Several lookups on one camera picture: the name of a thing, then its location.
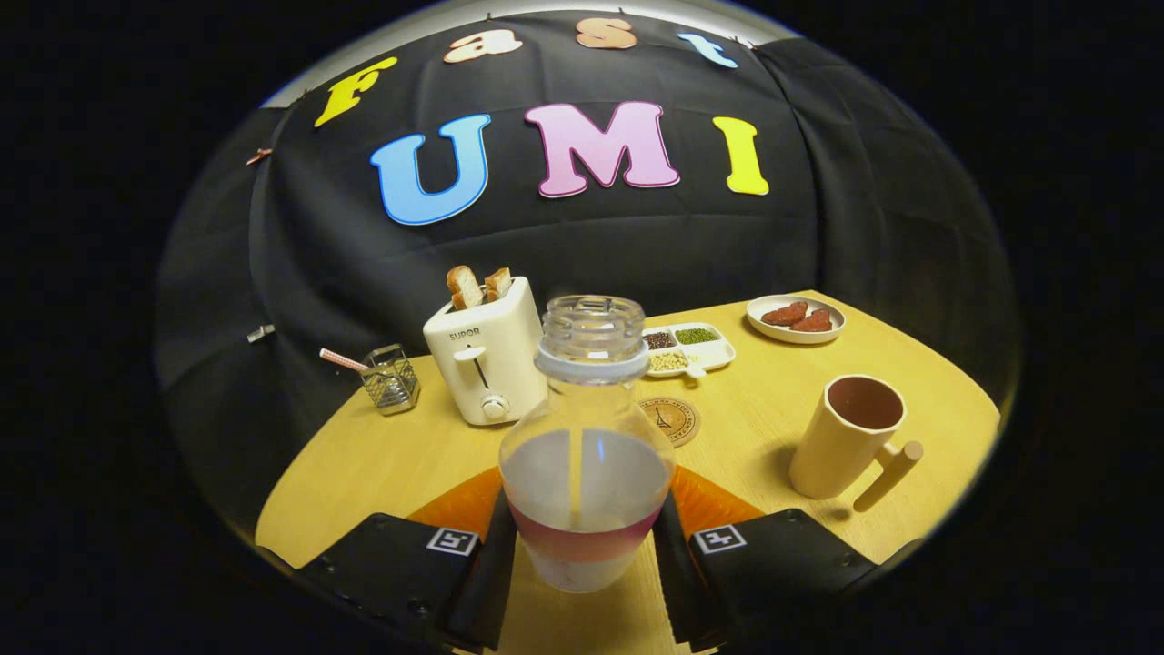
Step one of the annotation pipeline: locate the round cork coaster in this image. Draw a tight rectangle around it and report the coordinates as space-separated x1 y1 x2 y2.
638 397 701 448

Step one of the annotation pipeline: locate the cream cup brown inside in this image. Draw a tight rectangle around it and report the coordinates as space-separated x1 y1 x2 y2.
788 374 925 513

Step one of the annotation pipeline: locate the white round plate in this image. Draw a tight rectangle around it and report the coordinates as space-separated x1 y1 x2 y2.
746 294 847 345

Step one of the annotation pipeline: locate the white divided dish with beans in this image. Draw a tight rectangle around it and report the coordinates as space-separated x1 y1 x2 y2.
642 322 737 379

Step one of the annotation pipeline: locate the wooden table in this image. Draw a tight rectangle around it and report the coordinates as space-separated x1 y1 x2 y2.
255 289 1001 655

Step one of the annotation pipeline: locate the metal wire basket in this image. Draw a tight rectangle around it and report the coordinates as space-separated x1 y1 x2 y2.
360 343 421 417

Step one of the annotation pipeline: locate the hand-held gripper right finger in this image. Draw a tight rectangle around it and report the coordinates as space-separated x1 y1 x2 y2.
651 466 883 652

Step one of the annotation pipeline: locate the white toaster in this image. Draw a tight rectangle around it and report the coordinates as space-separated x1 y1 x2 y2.
423 276 549 427

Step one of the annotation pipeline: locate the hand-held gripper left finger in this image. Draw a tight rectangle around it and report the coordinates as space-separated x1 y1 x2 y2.
291 466 519 652

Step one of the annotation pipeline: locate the clear juice bottle pink label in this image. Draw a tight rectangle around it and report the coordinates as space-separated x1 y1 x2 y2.
498 294 677 594

